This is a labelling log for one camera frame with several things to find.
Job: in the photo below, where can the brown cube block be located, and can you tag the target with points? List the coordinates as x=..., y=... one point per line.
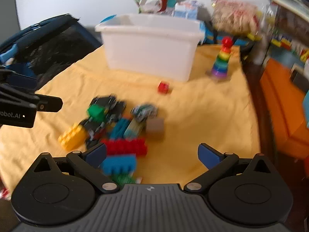
x=155, y=128

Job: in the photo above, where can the yellow cloth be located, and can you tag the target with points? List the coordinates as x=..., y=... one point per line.
x=205, y=116

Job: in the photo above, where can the orange cabinet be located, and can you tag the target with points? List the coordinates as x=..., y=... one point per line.
x=282, y=106

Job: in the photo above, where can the grey cabinet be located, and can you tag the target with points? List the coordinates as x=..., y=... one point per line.
x=9, y=14

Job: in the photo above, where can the yellow building block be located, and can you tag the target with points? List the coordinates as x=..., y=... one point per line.
x=71, y=136

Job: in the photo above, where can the green flat building block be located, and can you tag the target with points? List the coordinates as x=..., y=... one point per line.
x=123, y=179

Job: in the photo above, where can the white plastic container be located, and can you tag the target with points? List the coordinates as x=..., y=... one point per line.
x=149, y=48

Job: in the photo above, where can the blue building block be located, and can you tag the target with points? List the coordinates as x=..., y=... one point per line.
x=118, y=164

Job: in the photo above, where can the shelf with colourful boxes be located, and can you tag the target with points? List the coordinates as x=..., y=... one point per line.
x=289, y=17

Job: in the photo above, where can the blue cardboard box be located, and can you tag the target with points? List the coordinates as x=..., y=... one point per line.
x=217, y=38

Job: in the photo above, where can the red building block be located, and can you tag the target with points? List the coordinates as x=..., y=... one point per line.
x=125, y=146

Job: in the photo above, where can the small red block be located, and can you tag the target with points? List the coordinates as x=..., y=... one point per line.
x=164, y=87

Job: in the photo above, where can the black toy car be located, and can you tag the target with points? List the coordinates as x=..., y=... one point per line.
x=93, y=130
x=111, y=104

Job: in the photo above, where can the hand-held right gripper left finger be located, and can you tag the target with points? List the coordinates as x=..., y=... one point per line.
x=96, y=153

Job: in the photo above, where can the pale teal building block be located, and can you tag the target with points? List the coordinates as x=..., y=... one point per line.
x=134, y=129

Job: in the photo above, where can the dark blue bag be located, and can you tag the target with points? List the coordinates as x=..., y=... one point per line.
x=48, y=43

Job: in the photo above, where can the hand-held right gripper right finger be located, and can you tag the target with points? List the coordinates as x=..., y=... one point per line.
x=208, y=156

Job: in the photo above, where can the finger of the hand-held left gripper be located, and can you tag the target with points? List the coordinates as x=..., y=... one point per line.
x=49, y=104
x=21, y=81

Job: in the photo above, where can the beige snack bag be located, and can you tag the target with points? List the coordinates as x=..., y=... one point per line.
x=234, y=17

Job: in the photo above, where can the blue white carton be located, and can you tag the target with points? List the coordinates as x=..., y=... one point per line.
x=187, y=11

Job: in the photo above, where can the silver toy car green stripe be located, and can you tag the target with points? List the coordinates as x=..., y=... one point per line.
x=144, y=112

